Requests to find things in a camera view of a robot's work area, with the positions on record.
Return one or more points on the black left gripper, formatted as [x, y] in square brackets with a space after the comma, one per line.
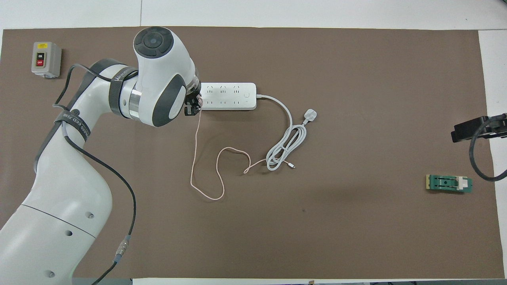
[193, 98]

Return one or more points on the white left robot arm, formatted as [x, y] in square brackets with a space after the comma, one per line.
[67, 190]

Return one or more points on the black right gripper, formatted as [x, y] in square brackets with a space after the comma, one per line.
[498, 126]

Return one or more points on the green knife switch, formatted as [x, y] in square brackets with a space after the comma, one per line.
[447, 183]

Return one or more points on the grey on-off switch box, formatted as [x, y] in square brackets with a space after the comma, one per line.
[49, 59]

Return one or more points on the brown table mat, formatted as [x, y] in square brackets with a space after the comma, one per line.
[277, 237]

